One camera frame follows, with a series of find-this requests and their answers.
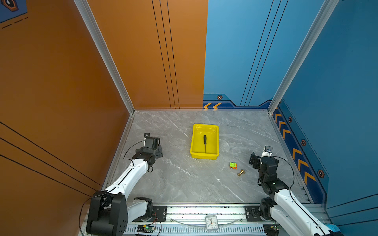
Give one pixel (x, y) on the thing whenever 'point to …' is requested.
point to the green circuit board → (147, 228)
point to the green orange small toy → (233, 165)
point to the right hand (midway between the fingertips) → (261, 154)
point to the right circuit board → (271, 229)
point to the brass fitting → (242, 171)
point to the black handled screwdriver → (205, 142)
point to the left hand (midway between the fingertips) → (150, 148)
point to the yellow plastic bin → (198, 149)
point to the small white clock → (211, 222)
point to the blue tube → (333, 227)
